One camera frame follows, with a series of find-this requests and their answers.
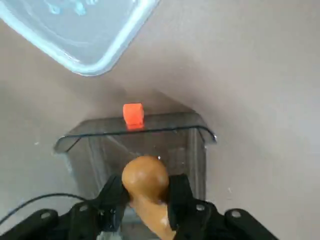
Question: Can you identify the smooth brown toy drumstick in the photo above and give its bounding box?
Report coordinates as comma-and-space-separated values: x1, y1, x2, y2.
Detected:
121, 155, 177, 240

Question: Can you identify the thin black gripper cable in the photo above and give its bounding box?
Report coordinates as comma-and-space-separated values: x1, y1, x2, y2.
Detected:
0, 192, 87, 225

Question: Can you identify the clear plastic container lid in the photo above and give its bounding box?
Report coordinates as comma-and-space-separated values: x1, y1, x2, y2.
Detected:
0, 0, 161, 77

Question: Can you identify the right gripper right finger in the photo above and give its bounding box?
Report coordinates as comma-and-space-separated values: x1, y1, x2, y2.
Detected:
165, 174, 281, 240

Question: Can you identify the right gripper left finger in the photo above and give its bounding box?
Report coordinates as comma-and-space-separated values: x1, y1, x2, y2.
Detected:
0, 174, 130, 240

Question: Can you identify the clear brown drawer red knob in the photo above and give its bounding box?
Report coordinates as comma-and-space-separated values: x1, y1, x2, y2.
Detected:
53, 103, 218, 223

